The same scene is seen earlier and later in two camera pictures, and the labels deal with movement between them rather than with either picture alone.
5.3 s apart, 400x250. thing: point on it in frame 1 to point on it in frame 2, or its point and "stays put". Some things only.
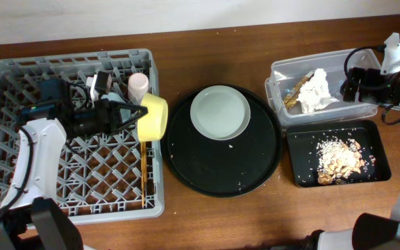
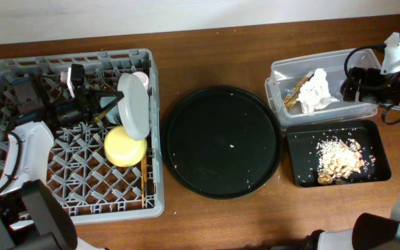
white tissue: (314, 94) stays put
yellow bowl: (152, 126) to (121, 150)
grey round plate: (220, 112) to (133, 106)
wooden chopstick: (145, 167) stays put
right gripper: (349, 85) stays put
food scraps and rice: (338, 159) stays put
